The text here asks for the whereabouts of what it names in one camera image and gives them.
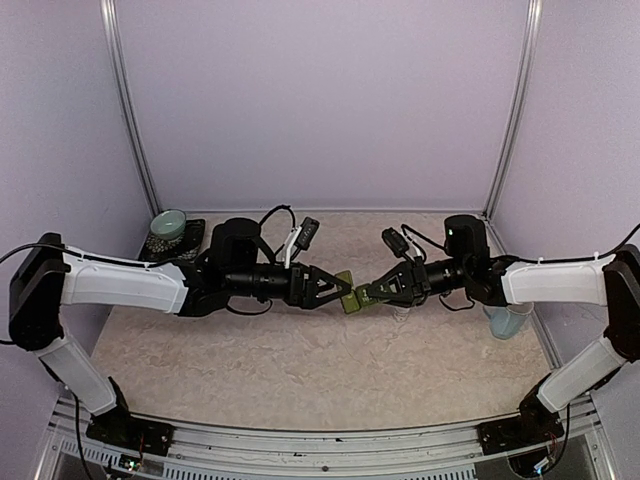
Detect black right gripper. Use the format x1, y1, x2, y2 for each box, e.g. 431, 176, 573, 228
366, 255, 470, 308

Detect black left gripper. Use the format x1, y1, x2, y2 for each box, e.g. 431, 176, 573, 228
226, 262, 352, 310

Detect white pill bottle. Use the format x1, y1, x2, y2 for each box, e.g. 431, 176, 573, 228
393, 307, 411, 323

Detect green pill organizer box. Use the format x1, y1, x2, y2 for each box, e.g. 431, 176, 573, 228
335, 270, 381, 315

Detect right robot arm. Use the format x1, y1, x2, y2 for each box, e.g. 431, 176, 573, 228
367, 214, 639, 444

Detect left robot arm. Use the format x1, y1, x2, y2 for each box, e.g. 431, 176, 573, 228
8, 217, 351, 445

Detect light blue mug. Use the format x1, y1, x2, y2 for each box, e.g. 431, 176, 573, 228
482, 303, 534, 340

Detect black patterned tray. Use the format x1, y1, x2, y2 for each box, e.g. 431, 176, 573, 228
138, 219, 206, 263

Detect light green ceramic bowl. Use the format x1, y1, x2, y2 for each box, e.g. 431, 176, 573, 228
149, 209, 187, 241

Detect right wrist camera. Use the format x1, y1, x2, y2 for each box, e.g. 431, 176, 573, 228
381, 227, 426, 262

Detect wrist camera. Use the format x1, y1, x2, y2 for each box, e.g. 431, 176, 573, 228
381, 227, 426, 262
283, 217, 320, 268

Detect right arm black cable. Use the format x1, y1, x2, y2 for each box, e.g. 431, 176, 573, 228
402, 224, 449, 251

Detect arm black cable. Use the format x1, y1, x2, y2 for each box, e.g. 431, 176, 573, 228
402, 224, 449, 251
258, 203, 296, 251

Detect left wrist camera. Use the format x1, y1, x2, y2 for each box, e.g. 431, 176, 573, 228
283, 217, 320, 268

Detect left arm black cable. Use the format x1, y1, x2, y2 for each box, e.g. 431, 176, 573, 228
258, 203, 296, 251

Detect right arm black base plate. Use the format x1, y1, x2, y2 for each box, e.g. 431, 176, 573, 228
476, 416, 565, 455

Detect aluminium front rail frame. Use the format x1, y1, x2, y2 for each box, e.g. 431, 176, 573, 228
34, 394, 616, 480

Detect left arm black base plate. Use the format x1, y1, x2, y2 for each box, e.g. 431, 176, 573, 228
86, 417, 174, 457

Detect right aluminium corner post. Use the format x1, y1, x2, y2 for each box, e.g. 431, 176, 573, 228
483, 0, 543, 223

